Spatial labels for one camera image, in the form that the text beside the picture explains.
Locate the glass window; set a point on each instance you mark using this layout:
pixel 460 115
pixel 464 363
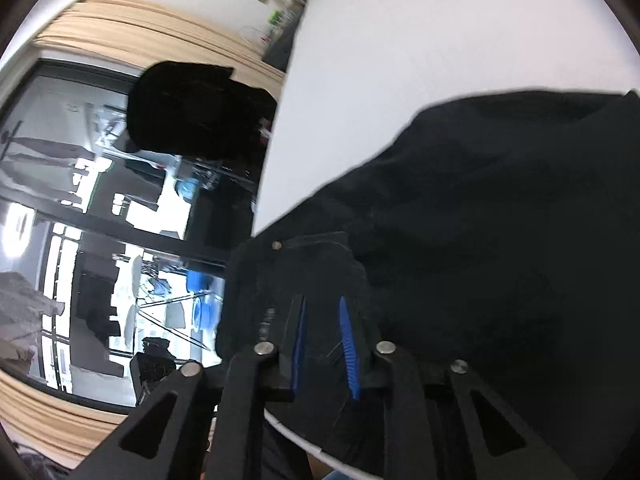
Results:
pixel 60 200

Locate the grey nightstand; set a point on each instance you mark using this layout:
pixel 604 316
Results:
pixel 282 45

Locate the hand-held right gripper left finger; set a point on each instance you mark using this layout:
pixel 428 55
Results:
pixel 299 340

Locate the hanging black garment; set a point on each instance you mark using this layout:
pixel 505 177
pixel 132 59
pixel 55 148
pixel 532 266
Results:
pixel 190 105

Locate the clear plastic bag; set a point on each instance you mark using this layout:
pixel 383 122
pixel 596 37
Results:
pixel 254 34

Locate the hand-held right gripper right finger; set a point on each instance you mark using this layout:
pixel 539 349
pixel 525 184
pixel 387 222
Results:
pixel 347 345

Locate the bed with white sheet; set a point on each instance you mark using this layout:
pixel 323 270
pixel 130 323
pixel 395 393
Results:
pixel 400 35

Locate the black pants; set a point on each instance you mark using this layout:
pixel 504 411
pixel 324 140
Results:
pixel 475 210

